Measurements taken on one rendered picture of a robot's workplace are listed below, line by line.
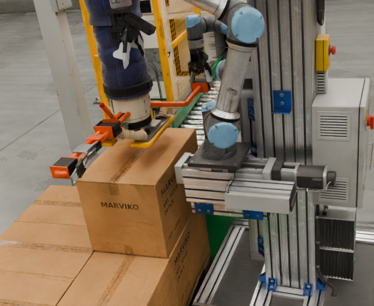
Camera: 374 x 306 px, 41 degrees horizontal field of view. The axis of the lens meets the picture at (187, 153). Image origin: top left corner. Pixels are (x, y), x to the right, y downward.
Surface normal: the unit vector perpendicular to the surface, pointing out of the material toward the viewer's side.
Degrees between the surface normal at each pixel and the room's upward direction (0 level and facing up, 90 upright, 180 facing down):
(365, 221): 0
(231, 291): 0
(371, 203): 0
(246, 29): 83
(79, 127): 90
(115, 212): 90
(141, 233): 90
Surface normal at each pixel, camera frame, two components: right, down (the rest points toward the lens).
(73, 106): -0.26, 0.48
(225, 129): 0.07, 0.55
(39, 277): -0.12, -0.89
